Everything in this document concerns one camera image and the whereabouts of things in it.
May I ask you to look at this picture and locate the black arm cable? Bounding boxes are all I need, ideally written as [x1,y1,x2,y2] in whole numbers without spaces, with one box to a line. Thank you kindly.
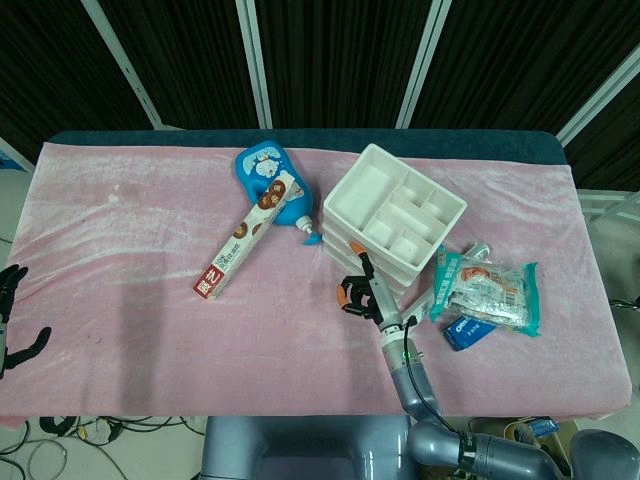
[401,315,474,444]

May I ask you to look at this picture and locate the white compartment tray stack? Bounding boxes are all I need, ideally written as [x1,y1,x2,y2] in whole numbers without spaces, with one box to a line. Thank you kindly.
[322,143,470,290]

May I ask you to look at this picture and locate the teal padded table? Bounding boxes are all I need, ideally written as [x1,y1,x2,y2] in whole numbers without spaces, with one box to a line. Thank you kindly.
[47,128,570,166]

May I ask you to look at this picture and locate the floor clutter with blue label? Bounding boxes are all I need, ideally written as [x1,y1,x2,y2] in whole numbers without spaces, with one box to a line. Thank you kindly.
[467,416,579,454]

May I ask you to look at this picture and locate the pink velvet cloth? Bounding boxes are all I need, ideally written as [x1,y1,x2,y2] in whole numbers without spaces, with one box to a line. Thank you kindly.
[0,141,632,430]

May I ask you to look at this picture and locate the teal snack packet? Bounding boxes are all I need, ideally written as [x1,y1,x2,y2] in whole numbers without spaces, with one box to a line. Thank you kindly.
[429,243,543,339]

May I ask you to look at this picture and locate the white metal rack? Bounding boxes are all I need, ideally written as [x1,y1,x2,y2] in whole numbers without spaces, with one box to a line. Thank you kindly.
[577,187,640,227]

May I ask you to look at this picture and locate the long baking paper box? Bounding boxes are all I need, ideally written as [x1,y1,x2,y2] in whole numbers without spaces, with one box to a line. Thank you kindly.
[192,180,296,302]

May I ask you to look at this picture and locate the blue cartoon bottle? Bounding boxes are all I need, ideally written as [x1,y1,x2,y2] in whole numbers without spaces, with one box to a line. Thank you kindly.
[234,139,322,249]

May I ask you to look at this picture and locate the white partition post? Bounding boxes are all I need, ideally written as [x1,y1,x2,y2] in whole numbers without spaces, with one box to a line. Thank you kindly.
[81,0,165,130]
[233,0,275,130]
[553,0,640,145]
[396,0,455,130]

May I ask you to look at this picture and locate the floor cable bundle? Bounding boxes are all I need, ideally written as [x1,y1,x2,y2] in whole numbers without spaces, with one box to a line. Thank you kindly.
[0,414,207,480]

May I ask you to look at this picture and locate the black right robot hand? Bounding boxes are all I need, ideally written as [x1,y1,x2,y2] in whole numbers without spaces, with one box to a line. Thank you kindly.
[336,241,405,333]

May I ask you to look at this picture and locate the blue Oreo pack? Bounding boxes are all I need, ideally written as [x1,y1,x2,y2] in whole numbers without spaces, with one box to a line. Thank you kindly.
[440,319,497,354]

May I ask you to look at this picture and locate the clear plastic drawer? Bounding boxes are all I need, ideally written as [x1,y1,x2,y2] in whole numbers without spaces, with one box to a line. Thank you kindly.
[323,227,419,282]
[324,239,416,290]
[323,212,424,274]

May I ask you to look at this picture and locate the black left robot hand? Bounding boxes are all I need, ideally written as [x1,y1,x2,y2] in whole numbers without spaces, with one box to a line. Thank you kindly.
[0,263,54,382]

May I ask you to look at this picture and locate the grey robot torso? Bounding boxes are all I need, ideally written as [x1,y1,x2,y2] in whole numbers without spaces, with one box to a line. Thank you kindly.
[201,416,417,480]

